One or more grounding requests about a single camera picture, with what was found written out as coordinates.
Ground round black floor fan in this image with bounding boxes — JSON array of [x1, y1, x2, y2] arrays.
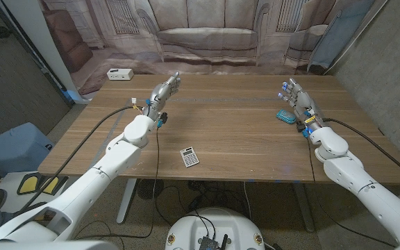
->
[[137, 178, 165, 201]]

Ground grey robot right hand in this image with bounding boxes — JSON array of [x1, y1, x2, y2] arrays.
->
[[278, 77, 326, 132]]

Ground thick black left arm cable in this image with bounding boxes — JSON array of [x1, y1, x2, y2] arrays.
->
[[14, 105, 142, 217]]

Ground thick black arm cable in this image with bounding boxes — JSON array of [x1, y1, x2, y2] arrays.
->
[[322, 117, 400, 185], [14, 105, 142, 217]]

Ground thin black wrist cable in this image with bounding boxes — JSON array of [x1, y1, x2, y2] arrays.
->
[[71, 127, 160, 241], [306, 137, 397, 248]]

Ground small grey white calculator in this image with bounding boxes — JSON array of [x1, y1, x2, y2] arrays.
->
[[179, 146, 201, 169]]

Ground small teal plastic case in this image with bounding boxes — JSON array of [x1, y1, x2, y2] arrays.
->
[[276, 109, 297, 125]]

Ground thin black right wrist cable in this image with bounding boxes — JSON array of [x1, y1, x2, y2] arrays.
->
[[306, 137, 397, 248]]

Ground printed sofa room backdrop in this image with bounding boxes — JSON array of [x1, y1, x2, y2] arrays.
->
[[39, 0, 390, 97]]

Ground tangled black floor cables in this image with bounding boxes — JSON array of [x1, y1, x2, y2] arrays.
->
[[154, 180, 246, 226]]

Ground blue grey plastic bin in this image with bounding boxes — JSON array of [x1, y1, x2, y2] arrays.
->
[[0, 122, 55, 178]]

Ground white wall pillar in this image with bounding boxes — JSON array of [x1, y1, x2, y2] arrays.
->
[[0, 0, 92, 105]]

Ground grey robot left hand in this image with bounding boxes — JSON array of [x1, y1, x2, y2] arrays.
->
[[141, 71, 182, 122]]

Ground black device on torso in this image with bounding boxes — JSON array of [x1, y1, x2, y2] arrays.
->
[[198, 234, 229, 250]]

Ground yellow foot pedal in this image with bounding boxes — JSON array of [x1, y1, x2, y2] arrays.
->
[[17, 175, 41, 195], [38, 176, 69, 194]]

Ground white round robot torso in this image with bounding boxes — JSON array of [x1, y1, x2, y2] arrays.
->
[[165, 207, 266, 250]]

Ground white table leg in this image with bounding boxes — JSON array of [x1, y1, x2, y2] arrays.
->
[[116, 178, 138, 225]]

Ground grey table leg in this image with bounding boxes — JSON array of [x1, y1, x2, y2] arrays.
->
[[293, 182, 316, 233]]

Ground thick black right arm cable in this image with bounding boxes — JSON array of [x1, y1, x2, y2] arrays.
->
[[322, 117, 400, 185]]

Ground white power socket box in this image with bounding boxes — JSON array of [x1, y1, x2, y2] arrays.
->
[[106, 68, 134, 81]]

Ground thin black left wrist cable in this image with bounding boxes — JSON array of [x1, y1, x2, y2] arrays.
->
[[71, 127, 160, 241]]

